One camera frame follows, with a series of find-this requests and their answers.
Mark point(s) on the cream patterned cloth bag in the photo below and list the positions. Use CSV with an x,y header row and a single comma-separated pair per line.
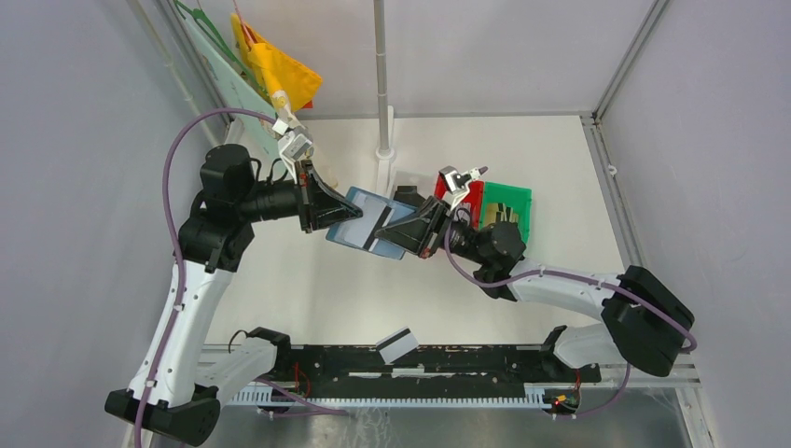
x,y
282,106

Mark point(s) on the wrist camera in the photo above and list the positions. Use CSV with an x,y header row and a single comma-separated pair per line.
x,y
294,143
456,184

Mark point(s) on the yellow cloth bag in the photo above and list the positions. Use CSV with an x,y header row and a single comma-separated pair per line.
x,y
284,82

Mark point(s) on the white magnetic stripe card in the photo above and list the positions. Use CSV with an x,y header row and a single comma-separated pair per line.
x,y
397,345

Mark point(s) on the green plastic bin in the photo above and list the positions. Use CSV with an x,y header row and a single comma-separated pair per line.
x,y
507,203

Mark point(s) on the gold cards in green bin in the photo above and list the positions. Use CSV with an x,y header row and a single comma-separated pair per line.
x,y
503,212

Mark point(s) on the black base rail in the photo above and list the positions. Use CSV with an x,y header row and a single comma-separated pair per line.
x,y
498,371

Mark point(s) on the black cards in white bin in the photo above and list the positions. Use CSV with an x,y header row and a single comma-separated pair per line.
x,y
409,195

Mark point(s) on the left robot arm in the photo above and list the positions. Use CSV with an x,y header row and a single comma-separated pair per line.
x,y
170,395

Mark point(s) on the light green hanging board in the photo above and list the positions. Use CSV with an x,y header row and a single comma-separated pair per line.
x,y
237,93

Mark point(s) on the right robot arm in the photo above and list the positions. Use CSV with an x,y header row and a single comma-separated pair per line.
x,y
637,320

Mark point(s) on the metal pole with white base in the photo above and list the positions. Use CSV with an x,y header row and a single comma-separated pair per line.
x,y
384,153

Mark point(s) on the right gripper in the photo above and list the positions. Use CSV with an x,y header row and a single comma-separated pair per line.
x,y
420,235

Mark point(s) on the green hanger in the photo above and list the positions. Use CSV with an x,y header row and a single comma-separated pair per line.
x,y
209,30

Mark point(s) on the white plastic bin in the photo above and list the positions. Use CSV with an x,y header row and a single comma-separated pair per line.
x,y
425,183

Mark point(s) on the blue card holder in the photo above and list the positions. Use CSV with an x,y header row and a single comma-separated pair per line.
x,y
359,233

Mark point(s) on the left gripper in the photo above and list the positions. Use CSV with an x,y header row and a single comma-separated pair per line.
x,y
319,203

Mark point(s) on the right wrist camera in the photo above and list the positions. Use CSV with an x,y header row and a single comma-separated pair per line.
x,y
456,184

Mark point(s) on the left white stand post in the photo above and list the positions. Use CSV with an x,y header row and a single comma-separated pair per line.
x,y
167,35

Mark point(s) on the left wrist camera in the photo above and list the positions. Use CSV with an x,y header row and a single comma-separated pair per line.
x,y
294,143

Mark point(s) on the white cable duct strip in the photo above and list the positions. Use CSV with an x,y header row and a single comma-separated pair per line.
x,y
264,396

